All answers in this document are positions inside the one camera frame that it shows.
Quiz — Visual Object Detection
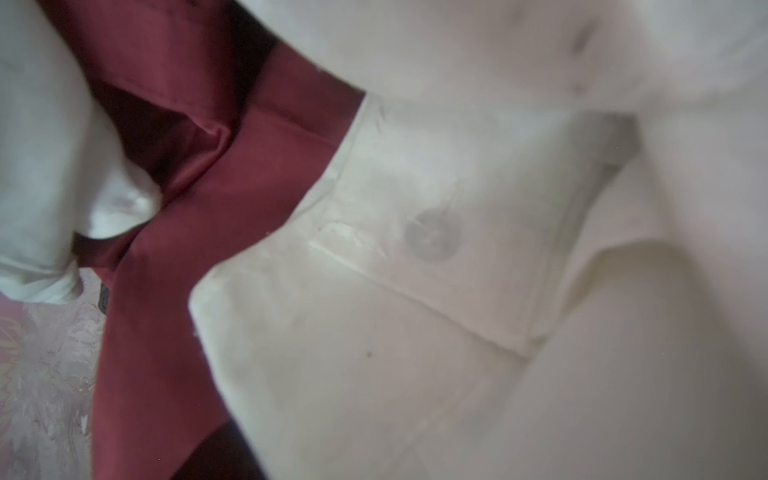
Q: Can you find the maroon cloth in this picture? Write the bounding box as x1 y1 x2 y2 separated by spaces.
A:
42 1 362 479

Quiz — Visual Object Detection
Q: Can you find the white shirt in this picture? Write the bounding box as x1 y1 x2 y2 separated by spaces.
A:
1 1 767 479

